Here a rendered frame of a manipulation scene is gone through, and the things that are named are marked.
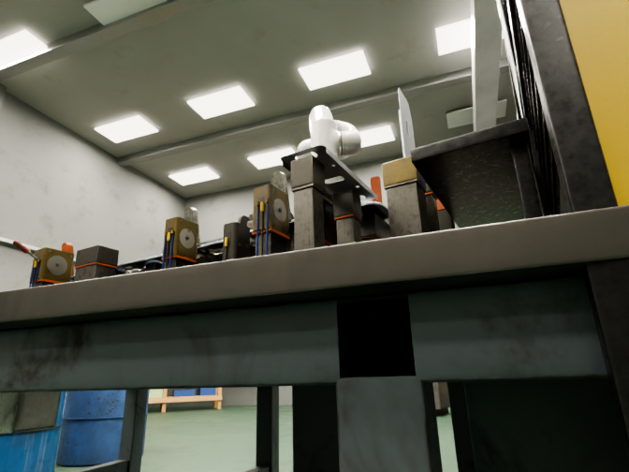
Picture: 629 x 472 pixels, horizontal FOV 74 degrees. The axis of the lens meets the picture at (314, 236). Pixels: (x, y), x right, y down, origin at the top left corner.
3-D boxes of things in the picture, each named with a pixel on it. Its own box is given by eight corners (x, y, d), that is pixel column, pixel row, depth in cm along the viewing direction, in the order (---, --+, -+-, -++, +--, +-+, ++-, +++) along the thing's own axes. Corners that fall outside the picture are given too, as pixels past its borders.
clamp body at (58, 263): (4, 352, 139) (25, 248, 151) (46, 354, 151) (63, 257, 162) (17, 351, 135) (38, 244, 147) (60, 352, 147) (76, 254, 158)
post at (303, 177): (291, 309, 72) (289, 160, 81) (306, 312, 76) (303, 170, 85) (316, 305, 69) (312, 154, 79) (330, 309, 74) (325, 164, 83)
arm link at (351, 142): (352, 134, 155) (362, 160, 129) (309, 135, 155) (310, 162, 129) (353, 110, 151) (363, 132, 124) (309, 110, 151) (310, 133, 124)
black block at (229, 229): (208, 333, 102) (213, 221, 111) (234, 336, 110) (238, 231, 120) (225, 331, 99) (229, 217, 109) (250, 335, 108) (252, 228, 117)
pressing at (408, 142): (407, 199, 103) (395, 85, 114) (420, 213, 113) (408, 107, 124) (410, 199, 103) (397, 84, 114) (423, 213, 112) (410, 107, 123)
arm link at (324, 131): (341, 167, 132) (312, 168, 132) (339, 131, 136) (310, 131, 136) (342, 154, 124) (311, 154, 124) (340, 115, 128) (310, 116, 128)
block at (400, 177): (395, 317, 86) (381, 163, 98) (406, 321, 93) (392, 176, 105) (433, 314, 83) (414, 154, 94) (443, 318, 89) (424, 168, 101)
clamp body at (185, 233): (142, 339, 111) (155, 217, 122) (177, 342, 120) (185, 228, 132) (160, 337, 108) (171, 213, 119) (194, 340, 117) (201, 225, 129)
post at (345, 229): (338, 319, 87) (332, 193, 96) (348, 322, 91) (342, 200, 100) (359, 317, 84) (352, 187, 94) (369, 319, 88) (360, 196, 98)
